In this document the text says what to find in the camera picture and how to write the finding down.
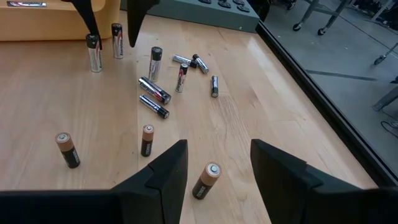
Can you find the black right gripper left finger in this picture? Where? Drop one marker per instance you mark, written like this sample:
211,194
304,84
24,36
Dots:
155,193

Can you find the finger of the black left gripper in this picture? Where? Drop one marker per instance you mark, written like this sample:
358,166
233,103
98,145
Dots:
136,18
84,15

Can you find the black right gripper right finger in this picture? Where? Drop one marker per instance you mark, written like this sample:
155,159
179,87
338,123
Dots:
289,193

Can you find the yellow plastic tray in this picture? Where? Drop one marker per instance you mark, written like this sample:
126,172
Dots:
46,25

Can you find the copper and black battery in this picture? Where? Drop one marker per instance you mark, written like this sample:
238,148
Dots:
147,140
206,180
67,150

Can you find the grey power strip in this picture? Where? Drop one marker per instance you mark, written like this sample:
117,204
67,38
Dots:
192,15

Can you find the grey cart leg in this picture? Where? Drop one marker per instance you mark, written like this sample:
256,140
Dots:
379,59
385,101

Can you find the grey cart legs with casters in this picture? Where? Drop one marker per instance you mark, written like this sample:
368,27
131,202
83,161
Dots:
297,27

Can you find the black metal table frame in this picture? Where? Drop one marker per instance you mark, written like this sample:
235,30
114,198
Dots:
311,90

